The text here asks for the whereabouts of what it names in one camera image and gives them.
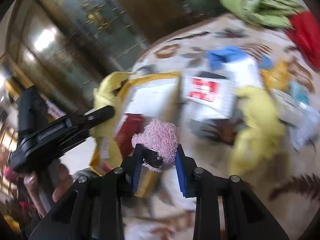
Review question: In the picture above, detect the pink fuzzy soft cloth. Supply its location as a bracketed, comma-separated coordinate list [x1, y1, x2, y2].
[131, 119, 179, 173]

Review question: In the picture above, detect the yellow towel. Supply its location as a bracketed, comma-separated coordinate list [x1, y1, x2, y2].
[90, 72, 131, 170]
[228, 86, 285, 176]

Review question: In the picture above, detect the blue towel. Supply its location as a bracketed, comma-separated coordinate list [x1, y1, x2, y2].
[206, 43, 274, 70]

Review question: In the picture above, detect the person's left hand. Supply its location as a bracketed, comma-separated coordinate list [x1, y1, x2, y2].
[23, 164, 73, 218]

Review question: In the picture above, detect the red and white packet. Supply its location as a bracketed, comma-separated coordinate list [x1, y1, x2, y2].
[184, 76, 236, 118]

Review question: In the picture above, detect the floral beige carpet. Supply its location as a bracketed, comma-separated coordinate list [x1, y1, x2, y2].
[121, 13, 319, 239]

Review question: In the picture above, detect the wooden glass door cabinet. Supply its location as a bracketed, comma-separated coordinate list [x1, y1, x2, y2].
[1, 0, 225, 113]

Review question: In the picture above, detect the green rolled blanket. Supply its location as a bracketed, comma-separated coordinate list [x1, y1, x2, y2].
[219, 0, 305, 28]

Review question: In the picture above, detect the red quilted jacket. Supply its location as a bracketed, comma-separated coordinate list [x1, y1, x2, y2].
[286, 11, 319, 71]

